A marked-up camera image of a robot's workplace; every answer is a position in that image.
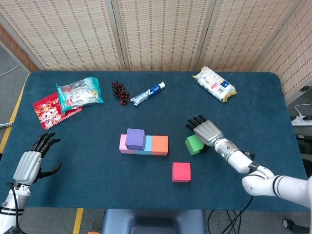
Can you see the green foam cube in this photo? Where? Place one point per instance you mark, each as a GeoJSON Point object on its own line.
{"type": "Point", "coordinates": [193, 146]}

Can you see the small orange object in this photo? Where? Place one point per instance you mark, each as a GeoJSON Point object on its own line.
{"type": "Point", "coordinates": [93, 233]}

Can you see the orange foam cube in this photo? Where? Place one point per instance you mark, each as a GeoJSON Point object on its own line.
{"type": "Point", "coordinates": [159, 145]}

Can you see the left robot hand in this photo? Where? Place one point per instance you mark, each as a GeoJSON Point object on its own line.
{"type": "Point", "coordinates": [26, 165]}

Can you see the red snack packet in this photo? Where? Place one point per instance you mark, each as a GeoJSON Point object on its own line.
{"type": "Point", "coordinates": [48, 114]}

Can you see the grey metal rod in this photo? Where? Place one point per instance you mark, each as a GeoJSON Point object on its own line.
{"type": "Point", "coordinates": [6, 125]}

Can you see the dark equipment box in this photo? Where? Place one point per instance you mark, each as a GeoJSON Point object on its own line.
{"type": "Point", "coordinates": [304, 143]}

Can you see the red foam cube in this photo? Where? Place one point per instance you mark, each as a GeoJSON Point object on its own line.
{"type": "Point", "coordinates": [181, 171]}

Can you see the blue white toothpaste tube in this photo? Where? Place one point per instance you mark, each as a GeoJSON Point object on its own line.
{"type": "Point", "coordinates": [146, 94]}

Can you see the light blue foam cube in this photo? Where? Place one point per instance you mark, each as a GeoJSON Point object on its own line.
{"type": "Point", "coordinates": [148, 143]}

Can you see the dark red grape bunch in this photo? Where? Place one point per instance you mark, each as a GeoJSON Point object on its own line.
{"type": "Point", "coordinates": [119, 92]}

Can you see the black tape roll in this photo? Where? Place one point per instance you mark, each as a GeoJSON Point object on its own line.
{"type": "Point", "coordinates": [284, 223]}

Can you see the small black floor bracket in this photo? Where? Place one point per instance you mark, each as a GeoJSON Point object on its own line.
{"type": "Point", "coordinates": [303, 89]}

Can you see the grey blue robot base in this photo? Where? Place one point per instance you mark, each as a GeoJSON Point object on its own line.
{"type": "Point", "coordinates": [153, 219]}

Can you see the pink foam cube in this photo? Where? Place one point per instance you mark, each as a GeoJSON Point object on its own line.
{"type": "Point", "coordinates": [122, 146]}

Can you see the white yellow snack bag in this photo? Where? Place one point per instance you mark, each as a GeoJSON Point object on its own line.
{"type": "Point", "coordinates": [214, 84]}

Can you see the teal snack bag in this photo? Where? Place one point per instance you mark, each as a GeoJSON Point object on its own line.
{"type": "Point", "coordinates": [80, 95]}

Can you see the white power strip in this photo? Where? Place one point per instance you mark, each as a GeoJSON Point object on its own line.
{"type": "Point", "coordinates": [301, 121]}

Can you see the teal felt table cover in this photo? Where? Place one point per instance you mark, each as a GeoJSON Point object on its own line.
{"type": "Point", "coordinates": [97, 122]}

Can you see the woven folding screen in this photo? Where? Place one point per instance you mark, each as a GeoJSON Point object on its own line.
{"type": "Point", "coordinates": [165, 31]}

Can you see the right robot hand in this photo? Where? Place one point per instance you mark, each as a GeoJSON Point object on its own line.
{"type": "Point", "coordinates": [208, 131]}

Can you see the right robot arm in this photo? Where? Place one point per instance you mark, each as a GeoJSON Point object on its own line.
{"type": "Point", "coordinates": [236, 158]}

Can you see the purple foam cube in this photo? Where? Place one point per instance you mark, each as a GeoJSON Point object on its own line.
{"type": "Point", "coordinates": [135, 139]}

